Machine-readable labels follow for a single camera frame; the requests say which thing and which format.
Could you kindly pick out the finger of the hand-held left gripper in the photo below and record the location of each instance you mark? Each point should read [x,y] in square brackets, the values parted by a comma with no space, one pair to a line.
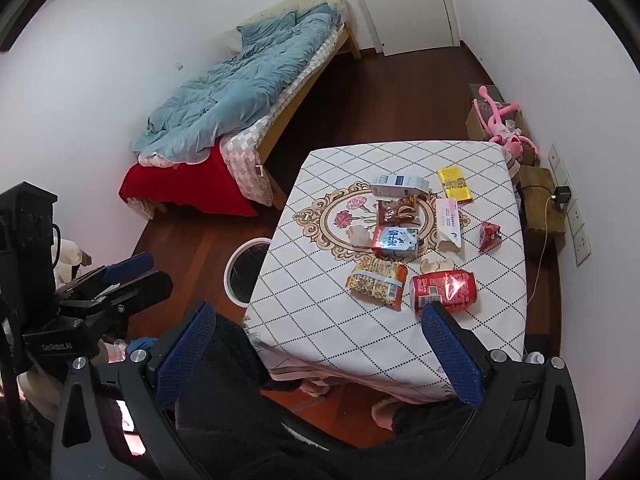
[142,287]
[127,266]

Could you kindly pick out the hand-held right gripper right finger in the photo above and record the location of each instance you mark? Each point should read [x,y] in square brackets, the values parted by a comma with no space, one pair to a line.
[455,355]

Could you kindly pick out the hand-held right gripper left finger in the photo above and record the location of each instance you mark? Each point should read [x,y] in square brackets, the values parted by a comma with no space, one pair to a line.
[182,350]

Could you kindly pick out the red snack bag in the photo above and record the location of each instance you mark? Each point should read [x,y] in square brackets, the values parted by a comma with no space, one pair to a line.
[445,285]

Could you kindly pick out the white round trash bin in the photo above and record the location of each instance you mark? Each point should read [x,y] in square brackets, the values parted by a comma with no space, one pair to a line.
[234,282]

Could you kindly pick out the yellow box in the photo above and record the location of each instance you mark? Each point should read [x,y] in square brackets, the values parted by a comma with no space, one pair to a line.
[455,185]

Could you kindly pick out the silver cosmetics box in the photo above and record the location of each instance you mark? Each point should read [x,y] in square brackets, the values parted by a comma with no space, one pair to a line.
[395,186]

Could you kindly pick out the person's legs in dark pants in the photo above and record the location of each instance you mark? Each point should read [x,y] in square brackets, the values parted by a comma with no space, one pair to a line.
[240,410]

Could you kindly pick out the pink slipper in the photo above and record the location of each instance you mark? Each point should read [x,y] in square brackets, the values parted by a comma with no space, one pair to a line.
[382,412]

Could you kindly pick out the red blanket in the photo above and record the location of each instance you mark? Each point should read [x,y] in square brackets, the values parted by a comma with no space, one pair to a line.
[190,185]

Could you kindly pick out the orange noodle packet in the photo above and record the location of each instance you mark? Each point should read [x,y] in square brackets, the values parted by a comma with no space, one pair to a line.
[375,282]

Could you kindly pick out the small red snack packet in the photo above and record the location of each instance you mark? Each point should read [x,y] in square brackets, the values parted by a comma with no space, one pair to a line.
[489,236]

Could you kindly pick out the blue and white milk carton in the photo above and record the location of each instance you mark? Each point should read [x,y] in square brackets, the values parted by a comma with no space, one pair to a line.
[392,241]

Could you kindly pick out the white checkered floral tablecloth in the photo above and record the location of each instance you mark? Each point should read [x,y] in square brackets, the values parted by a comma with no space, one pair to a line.
[325,325]

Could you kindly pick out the pink and white long box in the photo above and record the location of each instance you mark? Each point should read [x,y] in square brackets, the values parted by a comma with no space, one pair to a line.
[447,220]

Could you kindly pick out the brown snack packet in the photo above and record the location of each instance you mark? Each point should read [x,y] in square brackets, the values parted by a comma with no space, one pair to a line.
[397,211]

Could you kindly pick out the pale peel scrap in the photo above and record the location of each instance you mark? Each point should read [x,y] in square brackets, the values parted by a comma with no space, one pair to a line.
[357,234]

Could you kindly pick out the black plug charger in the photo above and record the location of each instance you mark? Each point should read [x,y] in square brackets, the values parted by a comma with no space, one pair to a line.
[562,196]

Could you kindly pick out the wooden stool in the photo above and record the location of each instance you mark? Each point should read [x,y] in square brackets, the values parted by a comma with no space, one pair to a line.
[535,180]

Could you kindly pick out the light blue duvet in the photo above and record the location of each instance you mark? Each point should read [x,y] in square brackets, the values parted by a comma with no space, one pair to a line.
[225,95]

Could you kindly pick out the pink plush toy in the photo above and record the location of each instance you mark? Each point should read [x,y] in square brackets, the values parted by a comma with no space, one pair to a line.
[500,135]

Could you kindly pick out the bed with blue duvet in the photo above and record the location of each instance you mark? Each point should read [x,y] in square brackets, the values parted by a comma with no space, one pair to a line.
[295,105]

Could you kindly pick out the cardboard box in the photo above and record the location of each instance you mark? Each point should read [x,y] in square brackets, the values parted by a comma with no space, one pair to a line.
[475,120]

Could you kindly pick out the white door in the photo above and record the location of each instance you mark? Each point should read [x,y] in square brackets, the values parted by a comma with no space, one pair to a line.
[400,0]

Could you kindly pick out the white wall socket panel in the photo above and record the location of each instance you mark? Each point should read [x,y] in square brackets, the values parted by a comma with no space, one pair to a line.
[575,215]

